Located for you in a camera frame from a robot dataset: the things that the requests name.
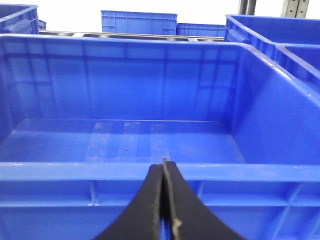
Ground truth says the distant low blue crate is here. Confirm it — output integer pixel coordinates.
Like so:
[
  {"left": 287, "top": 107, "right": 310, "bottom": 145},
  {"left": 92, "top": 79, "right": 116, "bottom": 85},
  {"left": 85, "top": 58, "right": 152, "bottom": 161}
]
[{"left": 176, "top": 23, "right": 226, "bottom": 38}]

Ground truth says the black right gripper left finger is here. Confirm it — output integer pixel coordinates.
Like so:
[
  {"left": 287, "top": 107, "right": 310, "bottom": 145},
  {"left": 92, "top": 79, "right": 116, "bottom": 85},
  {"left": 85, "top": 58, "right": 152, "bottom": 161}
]
[{"left": 95, "top": 164, "right": 164, "bottom": 240}]

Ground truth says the blue crate at left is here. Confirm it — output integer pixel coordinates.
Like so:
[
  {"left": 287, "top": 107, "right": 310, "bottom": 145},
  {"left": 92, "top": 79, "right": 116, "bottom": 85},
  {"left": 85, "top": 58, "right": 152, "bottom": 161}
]
[{"left": 0, "top": 3, "right": 47, "bottom": 35}]

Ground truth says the blue crate at right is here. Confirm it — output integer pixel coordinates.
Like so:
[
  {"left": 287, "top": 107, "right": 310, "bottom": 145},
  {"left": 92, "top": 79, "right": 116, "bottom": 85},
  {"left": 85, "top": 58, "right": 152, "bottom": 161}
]
[{"left": 224, "top": 14, "right": 320, "bottom": 59}]

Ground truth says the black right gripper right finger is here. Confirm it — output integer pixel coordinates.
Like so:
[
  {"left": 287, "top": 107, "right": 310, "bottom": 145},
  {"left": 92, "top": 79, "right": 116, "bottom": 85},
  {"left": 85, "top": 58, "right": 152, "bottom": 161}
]
[{"left": 162, "top": 159, "right": 244, "bottom": 240}]

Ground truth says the grey metal upright post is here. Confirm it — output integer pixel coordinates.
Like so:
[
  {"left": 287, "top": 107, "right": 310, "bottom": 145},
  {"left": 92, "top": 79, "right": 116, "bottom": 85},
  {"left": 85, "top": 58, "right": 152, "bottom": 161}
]
[{"left": 280, "top": 0, "right": 310, "bottom": 19}]

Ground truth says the large blue plastic crate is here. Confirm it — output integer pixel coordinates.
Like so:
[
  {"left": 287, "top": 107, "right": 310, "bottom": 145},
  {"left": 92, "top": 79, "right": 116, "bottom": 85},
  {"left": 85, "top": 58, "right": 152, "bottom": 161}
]
[{"left": 0, "top": 34, "right": 320, "bottom": 240}]

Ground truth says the steel rack rail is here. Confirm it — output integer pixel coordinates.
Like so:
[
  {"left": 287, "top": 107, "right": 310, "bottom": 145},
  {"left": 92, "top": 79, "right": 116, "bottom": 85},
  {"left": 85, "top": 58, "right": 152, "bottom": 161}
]
[{"left": 39, "top": 30, "right": 224, "bottom": 42}]

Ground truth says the blue crate far right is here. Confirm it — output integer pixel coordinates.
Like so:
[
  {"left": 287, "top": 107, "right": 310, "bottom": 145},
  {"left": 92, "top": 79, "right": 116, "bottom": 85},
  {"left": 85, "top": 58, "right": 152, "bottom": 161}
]
[{"left": 275, "top": 43, "right": 320, "bottom": 91}]

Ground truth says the distant tall blue crate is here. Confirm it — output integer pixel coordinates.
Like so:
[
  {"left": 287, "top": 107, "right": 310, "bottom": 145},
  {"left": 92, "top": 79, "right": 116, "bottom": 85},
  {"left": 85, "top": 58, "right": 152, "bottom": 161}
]
[{"left": 101, "top": 10, "right": 178, "bottom": 35}]

